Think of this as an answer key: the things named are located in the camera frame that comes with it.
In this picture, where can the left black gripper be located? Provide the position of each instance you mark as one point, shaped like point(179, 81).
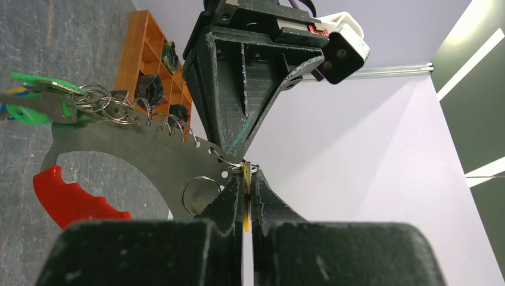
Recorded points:
point(240, 56)

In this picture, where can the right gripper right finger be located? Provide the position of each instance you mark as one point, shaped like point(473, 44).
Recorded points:
point(290, 250)

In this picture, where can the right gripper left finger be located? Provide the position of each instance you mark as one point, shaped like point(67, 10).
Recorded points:
point(204, 251)

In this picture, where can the steel key holder red handle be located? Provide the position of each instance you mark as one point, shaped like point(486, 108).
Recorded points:
point(188, 172)

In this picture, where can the yellow key tag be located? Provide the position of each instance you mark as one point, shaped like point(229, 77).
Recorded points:
point(247, 197)

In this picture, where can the green black rolled item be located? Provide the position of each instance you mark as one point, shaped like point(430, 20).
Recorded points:
point(169, 56)

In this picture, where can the black rolled item top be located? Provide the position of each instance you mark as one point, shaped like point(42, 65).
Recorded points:
point(180, 111)

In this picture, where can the black rolled item bottom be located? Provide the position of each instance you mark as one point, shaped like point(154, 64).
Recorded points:
point(150, 88)

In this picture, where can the green key tag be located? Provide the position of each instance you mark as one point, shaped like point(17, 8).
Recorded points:
point(48, 100)

